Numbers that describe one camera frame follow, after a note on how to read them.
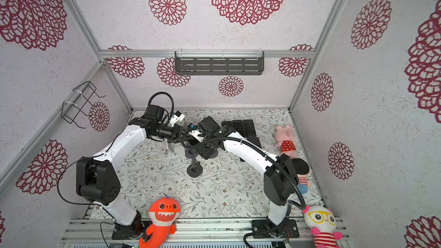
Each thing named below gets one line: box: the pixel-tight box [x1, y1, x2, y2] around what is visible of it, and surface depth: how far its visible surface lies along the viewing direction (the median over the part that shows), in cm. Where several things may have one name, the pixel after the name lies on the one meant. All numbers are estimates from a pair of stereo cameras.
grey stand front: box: [186, 155, 203, 178], surface depth 92 cm
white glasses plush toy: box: [303, 204, 343, 248], surface depth 71 cm
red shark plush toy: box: [138, 197, 181, 248], surface depth 71 cm
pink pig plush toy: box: [274, 124, 298, 160], surface depth 100 cm
